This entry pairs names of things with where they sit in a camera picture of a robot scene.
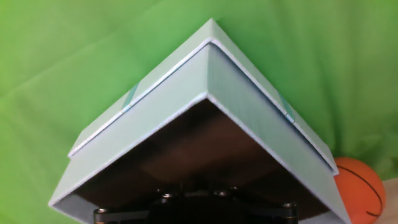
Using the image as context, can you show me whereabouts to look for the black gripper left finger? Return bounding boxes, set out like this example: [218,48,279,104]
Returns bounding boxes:
[93,186,197,224]

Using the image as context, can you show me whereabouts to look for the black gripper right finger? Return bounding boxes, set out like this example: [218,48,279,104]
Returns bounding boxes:
[195,185,299,224]

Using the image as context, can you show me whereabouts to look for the green cloth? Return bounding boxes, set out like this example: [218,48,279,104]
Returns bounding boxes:
[0,0,398,224]

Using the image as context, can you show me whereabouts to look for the orange mini basketball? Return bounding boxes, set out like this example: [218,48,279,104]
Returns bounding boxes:
[332,156,387,224]

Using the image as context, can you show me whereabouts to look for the pale blue gift box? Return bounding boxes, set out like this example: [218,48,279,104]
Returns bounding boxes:
[47,17,353,224]

